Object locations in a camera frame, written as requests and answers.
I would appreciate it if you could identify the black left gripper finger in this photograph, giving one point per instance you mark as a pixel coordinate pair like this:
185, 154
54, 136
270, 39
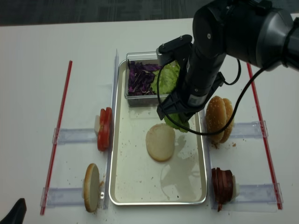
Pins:
16, 214

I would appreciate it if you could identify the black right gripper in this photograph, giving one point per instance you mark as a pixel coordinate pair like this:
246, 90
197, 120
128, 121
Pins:
189, 97

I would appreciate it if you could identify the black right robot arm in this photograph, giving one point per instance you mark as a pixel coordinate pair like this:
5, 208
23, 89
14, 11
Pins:
254, 32

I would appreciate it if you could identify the green lettuce pile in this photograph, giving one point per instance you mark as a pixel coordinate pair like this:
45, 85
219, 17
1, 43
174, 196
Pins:
167, 80

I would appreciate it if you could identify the dark red meat patties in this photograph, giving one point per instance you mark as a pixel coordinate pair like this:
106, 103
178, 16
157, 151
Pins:
223, 186

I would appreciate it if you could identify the red tomato slices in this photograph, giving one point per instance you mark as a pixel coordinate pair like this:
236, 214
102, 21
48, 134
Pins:
104, 131

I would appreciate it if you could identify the white tomato pusher block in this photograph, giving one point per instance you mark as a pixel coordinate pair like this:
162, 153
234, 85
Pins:
97, 124

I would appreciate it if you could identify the front sesame bun top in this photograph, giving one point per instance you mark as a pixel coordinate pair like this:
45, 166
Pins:
216, 117

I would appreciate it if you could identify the clear pusher track lower left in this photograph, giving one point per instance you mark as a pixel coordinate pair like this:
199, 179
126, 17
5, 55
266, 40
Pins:
53, 197

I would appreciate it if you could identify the clear pusher track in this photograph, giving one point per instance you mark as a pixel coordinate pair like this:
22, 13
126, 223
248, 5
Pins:
53, 197
68, 136
254, 129
259, 193

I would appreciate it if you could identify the bun bottom on tray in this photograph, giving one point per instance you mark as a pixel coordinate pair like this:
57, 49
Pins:
160, 142

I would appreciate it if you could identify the purple shredded cabbage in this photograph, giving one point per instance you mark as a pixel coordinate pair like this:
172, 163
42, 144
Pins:
139, 78

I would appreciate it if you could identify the clear plastic salad container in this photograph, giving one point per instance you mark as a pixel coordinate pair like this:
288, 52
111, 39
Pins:
143, 100

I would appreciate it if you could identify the clear pusher track upper right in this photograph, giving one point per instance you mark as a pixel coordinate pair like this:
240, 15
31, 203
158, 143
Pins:
254, 129

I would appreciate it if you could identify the upright bun half left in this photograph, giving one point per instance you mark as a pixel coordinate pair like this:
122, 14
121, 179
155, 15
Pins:
91, 188

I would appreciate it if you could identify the clear pusher track upper left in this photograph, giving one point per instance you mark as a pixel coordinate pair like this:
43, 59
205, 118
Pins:
68, 136

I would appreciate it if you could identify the metal baking tray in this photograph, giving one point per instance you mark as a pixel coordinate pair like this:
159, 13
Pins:
136, 178

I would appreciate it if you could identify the white patty pusher block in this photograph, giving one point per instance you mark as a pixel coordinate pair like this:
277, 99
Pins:
236, 189

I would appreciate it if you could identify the clear pusher track lower right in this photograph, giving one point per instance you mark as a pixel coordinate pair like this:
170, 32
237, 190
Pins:
259, 193

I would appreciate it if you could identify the left red rail strip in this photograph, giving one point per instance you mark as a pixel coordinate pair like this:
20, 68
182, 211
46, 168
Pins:
54, 146

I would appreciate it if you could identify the red rail strip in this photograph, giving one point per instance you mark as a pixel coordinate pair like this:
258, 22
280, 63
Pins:
54, 146
267, 150

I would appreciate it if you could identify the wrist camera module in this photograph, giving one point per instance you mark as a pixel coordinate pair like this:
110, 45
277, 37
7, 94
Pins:
177, 49

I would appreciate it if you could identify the right red rail strip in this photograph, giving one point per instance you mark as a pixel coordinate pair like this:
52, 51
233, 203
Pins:
267, 150

